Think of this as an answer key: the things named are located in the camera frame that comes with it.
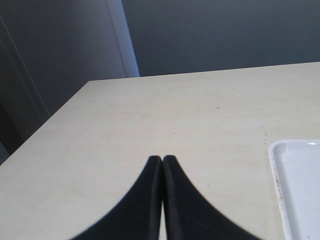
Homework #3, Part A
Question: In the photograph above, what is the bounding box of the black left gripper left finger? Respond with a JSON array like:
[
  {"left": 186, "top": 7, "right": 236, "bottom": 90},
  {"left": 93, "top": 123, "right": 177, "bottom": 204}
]
[{"left": 74, "top": 155, "right": 163, "bottom": 240}]

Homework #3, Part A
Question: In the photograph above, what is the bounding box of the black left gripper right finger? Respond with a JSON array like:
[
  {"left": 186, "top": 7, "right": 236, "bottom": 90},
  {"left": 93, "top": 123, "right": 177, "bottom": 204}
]
[{"left": 162, "top": 154, "right": 287, "bottom": 240}]

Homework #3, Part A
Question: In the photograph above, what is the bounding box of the white rectangular tray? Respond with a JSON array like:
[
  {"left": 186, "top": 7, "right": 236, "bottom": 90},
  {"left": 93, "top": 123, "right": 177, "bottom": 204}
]
[{"left": 268, "top": 139, "right": 320, "bottom": 240}]

